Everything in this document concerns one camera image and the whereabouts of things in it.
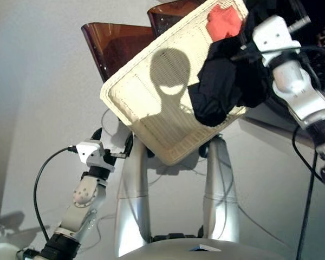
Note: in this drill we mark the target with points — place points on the silver robot torso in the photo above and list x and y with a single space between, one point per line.
178 250

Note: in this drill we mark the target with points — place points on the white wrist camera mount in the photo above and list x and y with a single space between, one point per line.
273 32
86 150

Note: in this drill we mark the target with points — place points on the black cloth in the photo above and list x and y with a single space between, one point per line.
219 89

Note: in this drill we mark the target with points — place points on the grey washing machine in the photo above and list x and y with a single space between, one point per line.
322 40

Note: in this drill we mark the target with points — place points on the orange-red cloth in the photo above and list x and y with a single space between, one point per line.
222 24

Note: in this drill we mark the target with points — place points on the pale woven basket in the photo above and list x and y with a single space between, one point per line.
151 122

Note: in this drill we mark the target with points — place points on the dark brown wooden stand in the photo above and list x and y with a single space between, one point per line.
116 46

